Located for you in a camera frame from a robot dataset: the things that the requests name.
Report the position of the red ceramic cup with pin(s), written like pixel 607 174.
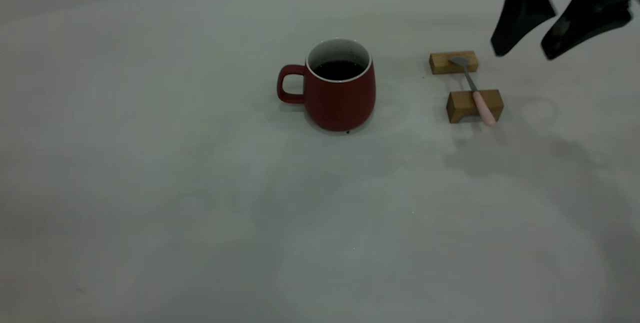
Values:
pixel 340 105

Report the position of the flat wooden block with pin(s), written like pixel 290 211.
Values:
pixel 440 64

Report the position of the arched wooden block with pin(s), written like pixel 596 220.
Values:
pixel 462 103

